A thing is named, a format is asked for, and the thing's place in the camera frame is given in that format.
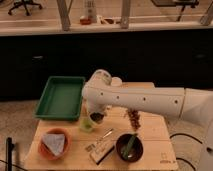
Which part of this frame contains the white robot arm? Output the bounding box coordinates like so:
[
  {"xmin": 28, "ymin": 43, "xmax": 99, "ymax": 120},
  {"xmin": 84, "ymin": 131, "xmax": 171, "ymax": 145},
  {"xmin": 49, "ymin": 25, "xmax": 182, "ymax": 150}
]
[{"xmin": 82, "ymin": 69, "xmax": 213, "ymax": 171}]

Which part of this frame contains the green plastic tray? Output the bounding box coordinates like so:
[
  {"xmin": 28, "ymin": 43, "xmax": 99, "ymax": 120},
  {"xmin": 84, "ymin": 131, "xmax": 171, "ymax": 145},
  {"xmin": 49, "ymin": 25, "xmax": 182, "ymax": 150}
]
[{"xmin": 35, "ymin": 76, "xmax": 85, "ymax": 121}]

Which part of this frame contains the green translucent cup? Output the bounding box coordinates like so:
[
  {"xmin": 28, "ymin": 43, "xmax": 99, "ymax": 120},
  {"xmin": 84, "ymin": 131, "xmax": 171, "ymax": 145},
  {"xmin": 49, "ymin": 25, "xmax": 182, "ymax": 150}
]
[{"xmin": 79, "ymin": 117, "xmax": 93, "ymax": 132}]

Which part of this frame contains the metal fork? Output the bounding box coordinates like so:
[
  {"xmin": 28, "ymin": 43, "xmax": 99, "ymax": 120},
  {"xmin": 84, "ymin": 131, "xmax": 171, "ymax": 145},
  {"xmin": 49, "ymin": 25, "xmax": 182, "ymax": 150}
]
[{"xmin": 85, "ymin": 128, "xmax": 114, "ymax": 152}]

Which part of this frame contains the white plastic cup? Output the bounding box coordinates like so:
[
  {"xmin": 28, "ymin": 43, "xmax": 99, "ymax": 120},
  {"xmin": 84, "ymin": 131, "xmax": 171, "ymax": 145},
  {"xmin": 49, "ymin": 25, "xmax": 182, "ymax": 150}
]
[{"xmin": 111, "ymin": 77, "xmax": 122, "ymax": 87}]

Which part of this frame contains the green stick in bowl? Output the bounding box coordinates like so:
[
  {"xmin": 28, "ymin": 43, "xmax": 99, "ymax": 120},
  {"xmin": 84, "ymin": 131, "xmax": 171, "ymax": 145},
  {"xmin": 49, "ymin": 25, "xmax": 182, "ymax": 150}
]
[{"xmin": 122, "ymin": 133, "xmax": 137, "ymax": 160}]

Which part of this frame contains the grey folded cloth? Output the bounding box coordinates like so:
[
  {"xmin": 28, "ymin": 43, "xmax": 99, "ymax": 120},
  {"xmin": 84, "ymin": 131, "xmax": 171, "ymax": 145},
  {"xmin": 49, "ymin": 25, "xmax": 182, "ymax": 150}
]
[{"xmin": 42, "ymin": 133, "xmax": 65, "ymax": 156}]

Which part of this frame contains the dark brown bowl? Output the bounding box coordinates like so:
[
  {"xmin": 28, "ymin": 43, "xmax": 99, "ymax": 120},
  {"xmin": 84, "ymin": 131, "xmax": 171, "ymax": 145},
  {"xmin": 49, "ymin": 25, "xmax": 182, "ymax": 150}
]
[{"xmin": 116, "ymin": 134, "xmax": 143, "ymax": 163}]

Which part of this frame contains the orange bowl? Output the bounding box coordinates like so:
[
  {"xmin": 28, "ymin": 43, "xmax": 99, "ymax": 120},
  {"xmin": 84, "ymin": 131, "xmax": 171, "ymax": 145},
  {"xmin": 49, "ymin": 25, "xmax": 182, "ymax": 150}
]
[{"xmin": 38, "ymin": 128, "xmax": 71, "ymax": 160}]

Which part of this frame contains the red object on shelf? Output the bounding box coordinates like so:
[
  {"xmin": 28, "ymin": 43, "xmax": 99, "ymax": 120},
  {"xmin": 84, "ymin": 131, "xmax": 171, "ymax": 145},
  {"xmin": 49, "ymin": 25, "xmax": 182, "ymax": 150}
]
[{"xmin": 80, "ymin": 18, "xmax": 92, "ymax": 25}]

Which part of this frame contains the black office chair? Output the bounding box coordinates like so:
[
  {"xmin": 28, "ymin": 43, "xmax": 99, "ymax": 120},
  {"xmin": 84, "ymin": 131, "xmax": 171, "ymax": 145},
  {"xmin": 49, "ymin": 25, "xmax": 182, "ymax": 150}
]
[{"xmin": 8, "ymin": 0, "xmax": 43, "ymax": 16}]

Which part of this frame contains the black stand post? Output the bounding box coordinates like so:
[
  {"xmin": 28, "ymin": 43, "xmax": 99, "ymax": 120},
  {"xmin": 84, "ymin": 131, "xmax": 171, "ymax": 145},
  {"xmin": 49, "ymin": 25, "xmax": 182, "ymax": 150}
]
[{"xmin": 6, "ymin": 137, "xmax": 15, "ymax": 171}]

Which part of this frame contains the black floor cable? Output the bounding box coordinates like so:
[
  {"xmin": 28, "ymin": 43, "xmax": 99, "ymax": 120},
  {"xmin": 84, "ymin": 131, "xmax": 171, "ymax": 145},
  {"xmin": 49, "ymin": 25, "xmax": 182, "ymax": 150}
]
[{"xmin": 169, "ymin": 132, "xmax": 204, "ymax": 171}]

